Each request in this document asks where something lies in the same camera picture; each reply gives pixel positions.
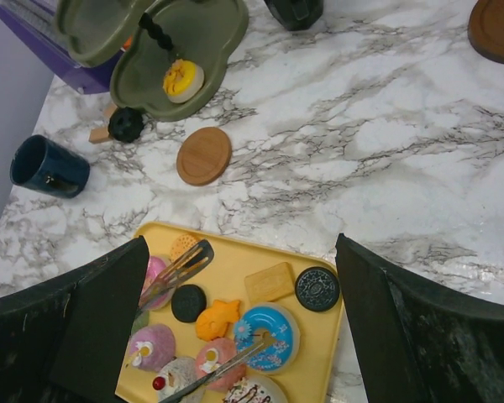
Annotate grey snowball cake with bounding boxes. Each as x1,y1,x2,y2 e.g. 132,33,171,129
152,356,197,402

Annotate pink snowball cake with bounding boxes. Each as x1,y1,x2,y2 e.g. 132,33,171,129
195,338,246,393

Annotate white sprinkled donut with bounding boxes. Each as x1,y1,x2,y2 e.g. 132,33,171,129
223,375,289,403

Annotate orange fish cookie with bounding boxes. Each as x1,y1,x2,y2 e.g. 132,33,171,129
195,300,240,342

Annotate round orange biscuit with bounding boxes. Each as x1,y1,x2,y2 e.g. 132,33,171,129
169,233,199,262

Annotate metal serving tongs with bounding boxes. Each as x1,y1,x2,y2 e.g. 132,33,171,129
134,239,276,403

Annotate black patterned sandwich cookie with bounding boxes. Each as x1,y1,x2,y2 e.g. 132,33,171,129
295,266,340,312

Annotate black cream mug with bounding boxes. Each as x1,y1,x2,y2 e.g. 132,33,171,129
265,0,323,31

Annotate yellow serving tray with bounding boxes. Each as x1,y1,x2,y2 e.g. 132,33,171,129
116,231,344,402

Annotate pink frosted donut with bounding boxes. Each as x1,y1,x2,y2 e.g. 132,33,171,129
142,255,176,311

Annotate rectangular beige biscuit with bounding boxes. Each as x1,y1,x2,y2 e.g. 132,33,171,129
244,262,294,305

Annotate small wooden block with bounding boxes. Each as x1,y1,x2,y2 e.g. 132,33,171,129
88,103,117,144

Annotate purple box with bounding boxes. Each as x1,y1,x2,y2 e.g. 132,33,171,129
0,1,134,95

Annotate black ridged knob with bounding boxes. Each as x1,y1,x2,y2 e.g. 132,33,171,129
108,107,144,144

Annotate dark wooden coaster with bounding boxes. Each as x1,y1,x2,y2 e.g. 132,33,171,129
468,0,504,64

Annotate light wooden coaster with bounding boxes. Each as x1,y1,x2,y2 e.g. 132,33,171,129
176,127,232,186

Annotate yellow frosted donut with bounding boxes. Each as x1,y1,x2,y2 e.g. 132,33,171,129
162,59,205,104

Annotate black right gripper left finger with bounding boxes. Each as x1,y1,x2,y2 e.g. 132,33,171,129
0,237,150,402

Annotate blue frosted donut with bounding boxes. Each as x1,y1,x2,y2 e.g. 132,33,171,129
233,303,301,374

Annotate purple snowball cake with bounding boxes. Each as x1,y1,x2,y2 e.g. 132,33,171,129
125,324,176,372

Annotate green snowball cake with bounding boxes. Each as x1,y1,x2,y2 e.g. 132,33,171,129
130,311,150,335

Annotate green tiered cake stand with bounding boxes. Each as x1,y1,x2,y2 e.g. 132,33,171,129
55,1,249,122

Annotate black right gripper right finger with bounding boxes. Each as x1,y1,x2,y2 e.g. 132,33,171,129
335,234,504,402

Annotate dark blue mug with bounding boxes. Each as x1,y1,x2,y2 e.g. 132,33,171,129
9,134,91,199

